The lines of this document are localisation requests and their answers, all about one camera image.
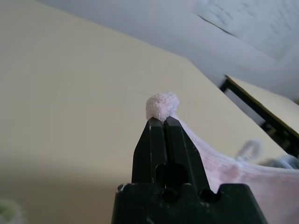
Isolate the light blue terry towel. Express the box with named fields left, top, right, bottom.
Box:
left=263, top=155, right=299, bottom=170

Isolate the black-framed side table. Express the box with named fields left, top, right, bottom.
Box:
left=219, top=74, right=299, bottom=154

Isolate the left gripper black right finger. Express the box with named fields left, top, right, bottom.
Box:
left=164, top=116, right=212, bottom=194

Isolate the pink towel with Ducks embroidery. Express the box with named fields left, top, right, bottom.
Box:
left=145, top=91, right=299, bottom=224

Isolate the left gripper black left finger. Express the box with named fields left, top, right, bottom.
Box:
left=131, top=118, right=169, bottom=185

